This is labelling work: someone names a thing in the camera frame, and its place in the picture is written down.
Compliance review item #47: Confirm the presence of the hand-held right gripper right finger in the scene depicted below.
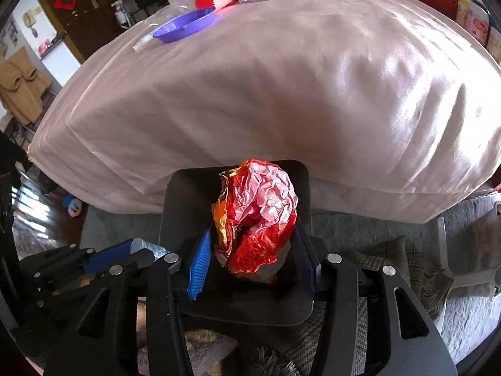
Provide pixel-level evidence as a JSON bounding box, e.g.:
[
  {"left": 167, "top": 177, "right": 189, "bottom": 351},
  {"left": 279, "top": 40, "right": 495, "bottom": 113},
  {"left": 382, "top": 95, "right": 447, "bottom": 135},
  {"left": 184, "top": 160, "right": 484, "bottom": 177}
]
[{"left": 292, "top": 223, "right": 458, "bottom": 376}]

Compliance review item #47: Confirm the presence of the pink white carton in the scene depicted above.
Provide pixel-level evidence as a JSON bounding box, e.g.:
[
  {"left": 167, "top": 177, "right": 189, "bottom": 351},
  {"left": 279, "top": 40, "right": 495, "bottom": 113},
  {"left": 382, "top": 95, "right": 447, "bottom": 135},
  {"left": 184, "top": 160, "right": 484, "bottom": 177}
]
[{"left": 466, "top": 2, "right": 492, "bottom": 45}]

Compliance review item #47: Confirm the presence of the white chair base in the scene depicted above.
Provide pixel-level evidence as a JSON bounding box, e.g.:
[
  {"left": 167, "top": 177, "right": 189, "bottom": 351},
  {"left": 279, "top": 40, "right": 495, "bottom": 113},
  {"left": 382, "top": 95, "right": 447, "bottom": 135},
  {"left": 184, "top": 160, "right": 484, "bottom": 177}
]
[{"left": 436, "top": 201, "right": 501, "bottom": 333}]

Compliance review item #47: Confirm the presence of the dark wooden door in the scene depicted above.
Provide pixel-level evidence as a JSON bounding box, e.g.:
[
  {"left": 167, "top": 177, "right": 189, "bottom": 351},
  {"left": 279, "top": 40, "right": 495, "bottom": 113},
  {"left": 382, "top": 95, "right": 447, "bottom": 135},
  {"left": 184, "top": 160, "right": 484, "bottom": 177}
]
[{"left": 33, "top": 0, "right": 169, "bottom": 63}]

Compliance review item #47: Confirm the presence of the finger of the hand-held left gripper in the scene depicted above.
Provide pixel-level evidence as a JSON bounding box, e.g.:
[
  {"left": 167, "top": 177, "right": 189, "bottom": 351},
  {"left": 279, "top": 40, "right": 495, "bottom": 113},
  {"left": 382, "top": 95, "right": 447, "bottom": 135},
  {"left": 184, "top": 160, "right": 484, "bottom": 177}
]
[
  {"left": 37, "top": 238, "right": 136, "bottom": 283},
  {"left": 92, "top": 250, "right": 156, "bottom": 279}
]

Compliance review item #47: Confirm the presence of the black square bin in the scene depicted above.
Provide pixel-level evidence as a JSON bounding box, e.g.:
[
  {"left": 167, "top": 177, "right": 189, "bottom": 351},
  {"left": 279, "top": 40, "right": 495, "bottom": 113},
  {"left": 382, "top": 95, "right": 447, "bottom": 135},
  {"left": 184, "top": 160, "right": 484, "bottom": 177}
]
[{"left": 158, "top": 159, "right": 315, "bottom": 326}]

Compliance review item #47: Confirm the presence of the white spray bottle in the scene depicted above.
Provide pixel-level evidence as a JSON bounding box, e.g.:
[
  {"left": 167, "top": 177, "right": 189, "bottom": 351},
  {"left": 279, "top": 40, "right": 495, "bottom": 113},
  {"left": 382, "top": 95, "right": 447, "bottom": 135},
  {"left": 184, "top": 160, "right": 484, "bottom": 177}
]
[{"left": 111, "top": 0, "right": 130, "bottom": 24}]

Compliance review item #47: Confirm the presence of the purple plastic plate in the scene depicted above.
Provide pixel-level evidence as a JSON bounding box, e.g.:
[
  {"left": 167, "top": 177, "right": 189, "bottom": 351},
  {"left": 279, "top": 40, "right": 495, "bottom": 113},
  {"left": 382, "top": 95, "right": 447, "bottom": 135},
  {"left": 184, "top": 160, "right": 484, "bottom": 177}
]
[{"left": 152, "top": 7, "right": 218, "bottom": 44}]

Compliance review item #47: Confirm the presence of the brown coat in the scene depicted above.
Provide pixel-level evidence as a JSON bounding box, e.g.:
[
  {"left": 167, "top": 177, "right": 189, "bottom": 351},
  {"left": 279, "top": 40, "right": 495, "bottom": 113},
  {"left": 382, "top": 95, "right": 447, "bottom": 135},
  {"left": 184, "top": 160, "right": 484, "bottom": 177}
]
[{"left": 0, "top": 51, "right": 53, "bottom": 126}]

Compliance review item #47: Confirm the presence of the white teal wrapper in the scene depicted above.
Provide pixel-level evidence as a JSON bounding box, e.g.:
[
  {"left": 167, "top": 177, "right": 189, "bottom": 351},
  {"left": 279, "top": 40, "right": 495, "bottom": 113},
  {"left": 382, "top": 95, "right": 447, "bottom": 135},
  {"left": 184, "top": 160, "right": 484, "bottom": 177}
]
[{"left": 130, "top": 238, "right": 175, "bottom": 261}]

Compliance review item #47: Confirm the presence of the white plastic tube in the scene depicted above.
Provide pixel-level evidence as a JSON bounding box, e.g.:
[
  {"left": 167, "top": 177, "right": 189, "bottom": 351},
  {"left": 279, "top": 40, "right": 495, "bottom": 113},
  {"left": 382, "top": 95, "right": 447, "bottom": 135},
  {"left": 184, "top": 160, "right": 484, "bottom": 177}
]
[{"left": 132, "top": 33, "right": 157, "bottom": 52}]

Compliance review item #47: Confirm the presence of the red snack bag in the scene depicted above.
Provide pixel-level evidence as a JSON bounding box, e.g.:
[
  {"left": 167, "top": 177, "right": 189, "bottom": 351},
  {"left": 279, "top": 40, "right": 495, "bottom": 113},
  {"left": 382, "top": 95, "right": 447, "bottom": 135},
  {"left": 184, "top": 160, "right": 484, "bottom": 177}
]
[{"left": 210, "top": 159, "right": 299, "bottom": 279}]

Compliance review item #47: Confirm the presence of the white cabinet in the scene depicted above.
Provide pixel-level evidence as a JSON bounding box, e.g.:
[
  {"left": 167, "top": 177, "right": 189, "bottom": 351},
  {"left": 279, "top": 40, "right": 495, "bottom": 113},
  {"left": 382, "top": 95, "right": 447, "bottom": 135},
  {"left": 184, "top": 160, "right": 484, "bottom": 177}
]
[{"left": 37, "top": 33, "right": 86, "bottom": 87}]

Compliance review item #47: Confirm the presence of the duck plush toy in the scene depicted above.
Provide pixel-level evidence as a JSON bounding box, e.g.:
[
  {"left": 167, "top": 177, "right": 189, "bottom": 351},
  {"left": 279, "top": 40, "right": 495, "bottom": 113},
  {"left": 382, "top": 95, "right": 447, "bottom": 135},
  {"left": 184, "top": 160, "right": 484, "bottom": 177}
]
[{"left": 63, "top": 194, "right": 85, "bottom": 218}]

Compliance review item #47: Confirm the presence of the grey carpet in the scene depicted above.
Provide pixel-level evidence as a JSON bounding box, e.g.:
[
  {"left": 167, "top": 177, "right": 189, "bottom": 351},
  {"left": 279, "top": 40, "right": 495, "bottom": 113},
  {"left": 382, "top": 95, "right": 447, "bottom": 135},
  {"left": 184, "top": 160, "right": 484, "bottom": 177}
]
[{"left": 80, "top": 192, "right": 501, "bottom": 365}]

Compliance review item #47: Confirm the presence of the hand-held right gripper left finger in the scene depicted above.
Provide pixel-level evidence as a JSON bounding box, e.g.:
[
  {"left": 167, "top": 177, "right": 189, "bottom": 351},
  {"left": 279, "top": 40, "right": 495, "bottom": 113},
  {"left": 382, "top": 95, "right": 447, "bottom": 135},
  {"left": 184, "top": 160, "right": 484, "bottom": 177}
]
[{"left": 43, "top": 229, "right": 215, "bottom": 376}]

